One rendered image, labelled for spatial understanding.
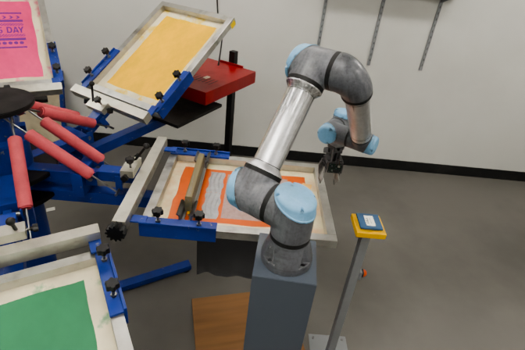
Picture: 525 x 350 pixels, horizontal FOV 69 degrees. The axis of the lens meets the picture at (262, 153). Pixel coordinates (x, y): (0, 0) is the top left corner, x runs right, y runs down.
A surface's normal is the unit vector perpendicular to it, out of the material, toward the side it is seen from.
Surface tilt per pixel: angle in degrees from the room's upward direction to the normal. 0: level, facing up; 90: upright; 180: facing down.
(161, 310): 0
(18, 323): 0
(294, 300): 90
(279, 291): 90
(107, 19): 90
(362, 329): 0
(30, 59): 32
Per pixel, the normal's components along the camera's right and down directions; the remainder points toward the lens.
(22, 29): 0.34, -0.47
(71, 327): 0.10, -0.86
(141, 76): -0.19, -0.53
